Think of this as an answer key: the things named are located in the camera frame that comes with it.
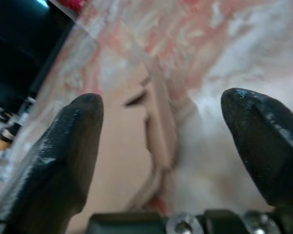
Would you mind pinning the brown cardboard piece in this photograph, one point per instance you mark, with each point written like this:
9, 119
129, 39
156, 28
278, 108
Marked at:
122, 146

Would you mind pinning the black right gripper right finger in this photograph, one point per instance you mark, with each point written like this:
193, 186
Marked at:
271, 146

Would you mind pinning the black TV console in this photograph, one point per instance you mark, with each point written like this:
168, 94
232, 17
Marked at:
14, 48

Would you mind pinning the red-edged marble table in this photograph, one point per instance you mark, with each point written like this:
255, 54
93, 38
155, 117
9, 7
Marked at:
185, 36

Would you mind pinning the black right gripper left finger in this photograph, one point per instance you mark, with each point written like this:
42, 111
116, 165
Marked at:
63, 156

